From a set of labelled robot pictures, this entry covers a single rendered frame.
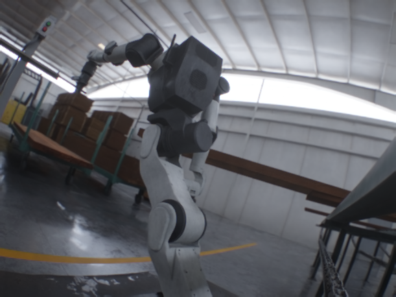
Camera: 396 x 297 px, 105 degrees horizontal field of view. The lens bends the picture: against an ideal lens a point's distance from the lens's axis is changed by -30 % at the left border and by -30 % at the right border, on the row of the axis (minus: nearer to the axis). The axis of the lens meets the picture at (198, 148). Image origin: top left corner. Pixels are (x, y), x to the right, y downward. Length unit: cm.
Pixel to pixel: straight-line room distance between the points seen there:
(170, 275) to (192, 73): 74
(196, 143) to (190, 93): 23
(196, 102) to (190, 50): 22
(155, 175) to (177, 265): 33
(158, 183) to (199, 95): 39
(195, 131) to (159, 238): 37
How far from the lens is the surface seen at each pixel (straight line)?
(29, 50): 140
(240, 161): 110
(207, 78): 93
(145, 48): 98
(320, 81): 1020
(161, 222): 67
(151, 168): 80
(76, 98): 1098
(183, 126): 77
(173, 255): 69
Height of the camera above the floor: 70
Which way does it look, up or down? 10 degrees up
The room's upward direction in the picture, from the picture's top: 20 degrees clockwise
